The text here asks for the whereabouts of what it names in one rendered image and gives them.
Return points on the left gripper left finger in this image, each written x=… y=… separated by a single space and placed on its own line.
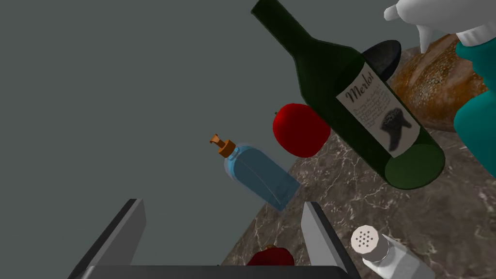
x=116 y=238

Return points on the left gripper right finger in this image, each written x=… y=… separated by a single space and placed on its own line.
x=319 y=242

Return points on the dark red apple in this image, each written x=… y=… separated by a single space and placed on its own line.
x=271 y=257

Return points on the white salt shaker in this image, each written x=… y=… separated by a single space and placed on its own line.
x=387 y=255

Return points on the blue soap dispenser bottle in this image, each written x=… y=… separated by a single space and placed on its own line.
x=257 y=174

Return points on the dark green wine bottle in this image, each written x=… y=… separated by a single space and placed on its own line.
x=348 y=100

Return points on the black bowl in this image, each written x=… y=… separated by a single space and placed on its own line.
x=383 y=58

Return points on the brown bread loaf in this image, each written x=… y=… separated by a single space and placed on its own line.
x=436 y=83

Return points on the teal spray bottle white nozzle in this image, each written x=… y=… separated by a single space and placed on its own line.
x=474 y=77

